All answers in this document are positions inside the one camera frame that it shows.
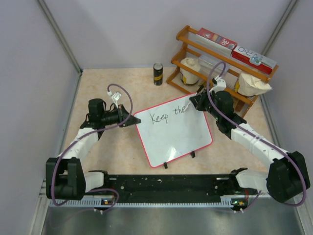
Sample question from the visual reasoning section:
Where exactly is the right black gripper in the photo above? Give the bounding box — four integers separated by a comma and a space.
191, 88, 222, 120

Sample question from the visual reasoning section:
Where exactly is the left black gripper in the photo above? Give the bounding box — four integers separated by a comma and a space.
101, 105, 140, 128

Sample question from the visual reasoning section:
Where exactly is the clear plastic box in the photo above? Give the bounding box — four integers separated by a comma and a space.
198, 55, 224, 77

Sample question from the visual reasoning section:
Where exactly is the wooden two tier rack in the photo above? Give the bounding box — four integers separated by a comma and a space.
166, 25, 279, 118

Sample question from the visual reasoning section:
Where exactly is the dark brown box on rack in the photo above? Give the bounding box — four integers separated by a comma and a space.
232, 96, 245, 112

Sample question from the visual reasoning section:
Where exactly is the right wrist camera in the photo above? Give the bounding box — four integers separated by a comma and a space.
210, 76, 226, 93

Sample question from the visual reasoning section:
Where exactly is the red white foil box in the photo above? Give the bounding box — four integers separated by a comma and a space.
231, 46, 277, 74

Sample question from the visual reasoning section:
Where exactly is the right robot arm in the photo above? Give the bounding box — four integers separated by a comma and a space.
189, 87, 311, 207

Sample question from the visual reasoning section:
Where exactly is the cream cloth bag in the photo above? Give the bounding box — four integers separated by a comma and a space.
235, 72, 272, 97

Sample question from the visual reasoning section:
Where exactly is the white jar on rack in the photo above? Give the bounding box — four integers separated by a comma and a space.
180, 57, 201, 86

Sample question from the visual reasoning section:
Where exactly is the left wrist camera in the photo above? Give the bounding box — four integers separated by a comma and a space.
108, 91, 122, 107

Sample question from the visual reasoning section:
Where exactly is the pink framed whiteboard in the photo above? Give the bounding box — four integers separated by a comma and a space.
134, 94, 213, 168

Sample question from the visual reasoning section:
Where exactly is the black drink can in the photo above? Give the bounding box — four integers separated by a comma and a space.
153, 63, 163, 86

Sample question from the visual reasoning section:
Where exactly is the grey cable duct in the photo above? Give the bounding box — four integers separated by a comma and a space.
63, 196, 247, 209

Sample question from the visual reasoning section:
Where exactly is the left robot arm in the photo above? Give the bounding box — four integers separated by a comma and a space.
45, 98, 141, 200

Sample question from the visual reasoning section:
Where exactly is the red box with 3D print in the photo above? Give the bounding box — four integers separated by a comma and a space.
195, 28, 238, 55

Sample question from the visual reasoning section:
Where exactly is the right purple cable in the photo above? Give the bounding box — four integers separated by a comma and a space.
206, 61, 308, 213

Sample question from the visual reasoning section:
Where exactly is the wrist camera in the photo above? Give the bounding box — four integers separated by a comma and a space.
210, 76, 226, 93
108, 91, 122, 107

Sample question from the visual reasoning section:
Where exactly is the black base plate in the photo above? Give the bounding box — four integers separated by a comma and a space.
100, 174, 257, 203

